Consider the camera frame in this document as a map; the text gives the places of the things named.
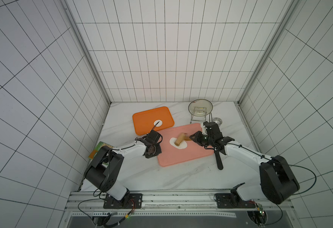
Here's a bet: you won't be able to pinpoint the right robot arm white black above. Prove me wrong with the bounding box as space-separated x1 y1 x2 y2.
189 122 300 205

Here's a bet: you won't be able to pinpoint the orange plastic tray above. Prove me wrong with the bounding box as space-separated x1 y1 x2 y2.
132 106 175 136

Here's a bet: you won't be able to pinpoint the white dough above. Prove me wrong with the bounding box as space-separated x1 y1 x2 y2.
169 137 187 150
153 120 163 127

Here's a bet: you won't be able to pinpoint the white dough on orange tray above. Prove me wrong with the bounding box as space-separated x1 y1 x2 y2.
153 120 163 127

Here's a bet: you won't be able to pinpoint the metal spatula black handle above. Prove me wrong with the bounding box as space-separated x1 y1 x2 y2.
214 150 223 170

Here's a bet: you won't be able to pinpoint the pink plastic tray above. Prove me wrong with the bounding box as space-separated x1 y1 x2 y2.
157 123 214 167

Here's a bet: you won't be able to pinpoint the aluminium mounting rail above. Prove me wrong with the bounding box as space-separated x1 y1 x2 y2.
65 190 293 219

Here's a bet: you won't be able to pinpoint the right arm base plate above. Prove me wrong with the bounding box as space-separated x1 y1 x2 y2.
214 193 256 209

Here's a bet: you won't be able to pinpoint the metal wire lid rack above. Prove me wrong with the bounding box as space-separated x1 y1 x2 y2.
189 106 207 123

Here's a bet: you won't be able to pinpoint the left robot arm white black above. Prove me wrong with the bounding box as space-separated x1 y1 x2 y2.
84 130 163 201

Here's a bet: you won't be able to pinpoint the green yellow packet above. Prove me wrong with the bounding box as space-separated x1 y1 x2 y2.
88 141 113 160

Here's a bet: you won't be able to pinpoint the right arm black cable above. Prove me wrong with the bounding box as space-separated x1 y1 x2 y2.
229 144 317 196

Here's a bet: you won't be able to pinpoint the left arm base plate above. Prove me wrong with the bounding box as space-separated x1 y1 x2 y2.
103 193 143 210

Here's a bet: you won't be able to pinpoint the left base black cable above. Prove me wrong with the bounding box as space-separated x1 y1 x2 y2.
77 199 106 226

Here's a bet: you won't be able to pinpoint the wooden rolling pin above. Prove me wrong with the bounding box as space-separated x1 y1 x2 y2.
174 133 191 146

